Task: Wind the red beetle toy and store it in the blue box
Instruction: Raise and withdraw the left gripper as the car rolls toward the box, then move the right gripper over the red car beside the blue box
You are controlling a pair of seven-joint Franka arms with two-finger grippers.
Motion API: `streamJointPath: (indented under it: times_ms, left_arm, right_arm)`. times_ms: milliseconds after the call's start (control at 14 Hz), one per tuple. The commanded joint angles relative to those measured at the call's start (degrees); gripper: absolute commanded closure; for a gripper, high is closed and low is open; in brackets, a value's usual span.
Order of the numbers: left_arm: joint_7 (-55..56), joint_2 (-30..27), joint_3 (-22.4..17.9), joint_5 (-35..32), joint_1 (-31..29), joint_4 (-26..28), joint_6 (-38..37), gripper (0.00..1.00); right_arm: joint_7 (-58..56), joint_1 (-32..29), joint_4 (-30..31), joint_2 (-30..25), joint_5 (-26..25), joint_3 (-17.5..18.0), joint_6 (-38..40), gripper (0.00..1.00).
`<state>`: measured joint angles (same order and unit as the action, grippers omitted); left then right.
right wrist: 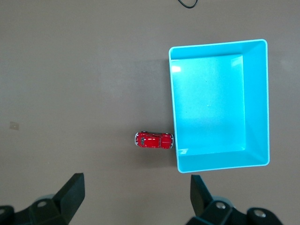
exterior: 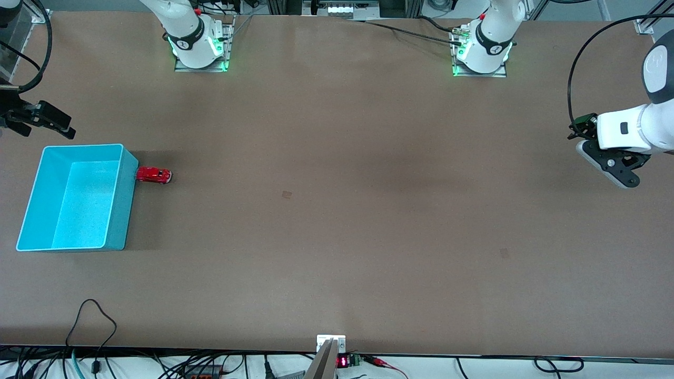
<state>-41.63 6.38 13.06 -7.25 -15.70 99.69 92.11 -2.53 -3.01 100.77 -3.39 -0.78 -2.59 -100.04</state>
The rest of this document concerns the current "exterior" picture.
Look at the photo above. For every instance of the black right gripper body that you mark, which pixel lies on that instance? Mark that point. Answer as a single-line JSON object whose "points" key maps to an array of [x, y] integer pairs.
{"points": [[16, 112]]}

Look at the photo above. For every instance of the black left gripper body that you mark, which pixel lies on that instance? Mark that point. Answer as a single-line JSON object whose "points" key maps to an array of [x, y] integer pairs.
{"points": [[581, 124]]}

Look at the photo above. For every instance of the red beetle toy car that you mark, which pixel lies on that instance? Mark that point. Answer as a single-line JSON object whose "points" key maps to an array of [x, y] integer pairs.
{"points": [[154, 175]]}

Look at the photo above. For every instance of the clear acrylic box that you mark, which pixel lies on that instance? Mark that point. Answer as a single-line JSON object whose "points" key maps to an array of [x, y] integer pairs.
{"points": [[10, 58]]}

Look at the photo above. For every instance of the blue plastic box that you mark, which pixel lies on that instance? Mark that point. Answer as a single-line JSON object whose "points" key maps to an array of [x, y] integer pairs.
{"points": [[79, 205]]}

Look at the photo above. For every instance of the black power strip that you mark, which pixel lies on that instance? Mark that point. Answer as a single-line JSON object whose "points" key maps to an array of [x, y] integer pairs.
{"points": [[202, 373]]}

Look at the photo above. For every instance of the red clip lead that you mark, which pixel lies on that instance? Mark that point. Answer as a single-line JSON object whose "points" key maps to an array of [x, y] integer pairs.
{"points": [[380, 362]]}

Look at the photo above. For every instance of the red digit display module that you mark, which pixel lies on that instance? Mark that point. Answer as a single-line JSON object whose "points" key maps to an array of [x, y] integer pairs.
{"points": [[343, 361]]}

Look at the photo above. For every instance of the aluminium profile bar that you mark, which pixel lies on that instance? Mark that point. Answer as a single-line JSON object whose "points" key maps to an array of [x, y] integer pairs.
{"points": [[322, 366]]}

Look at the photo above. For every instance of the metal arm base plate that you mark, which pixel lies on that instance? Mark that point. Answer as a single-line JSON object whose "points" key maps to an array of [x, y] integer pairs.
{"points": [[184, 68], [497, 73]]}

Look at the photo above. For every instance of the aluminium frame with light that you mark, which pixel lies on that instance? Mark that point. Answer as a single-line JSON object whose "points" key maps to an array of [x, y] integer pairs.
{"points": [[342, 9]]}

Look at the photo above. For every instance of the white mounting bracket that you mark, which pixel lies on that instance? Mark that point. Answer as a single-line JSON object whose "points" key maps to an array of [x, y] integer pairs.
{"points": [[322, 339]]}

